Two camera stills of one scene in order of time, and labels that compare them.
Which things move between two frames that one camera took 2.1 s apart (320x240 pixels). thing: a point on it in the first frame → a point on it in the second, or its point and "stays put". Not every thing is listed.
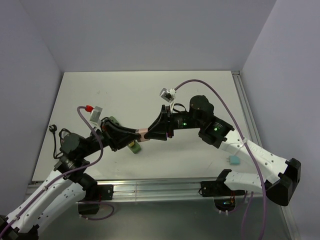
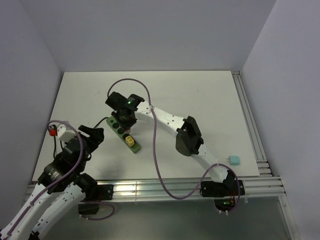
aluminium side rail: [247, 110] stays put
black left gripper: [111, 130] → [96, 134]
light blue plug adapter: [233, 160] stays put
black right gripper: [158, 129] → [124, 125]
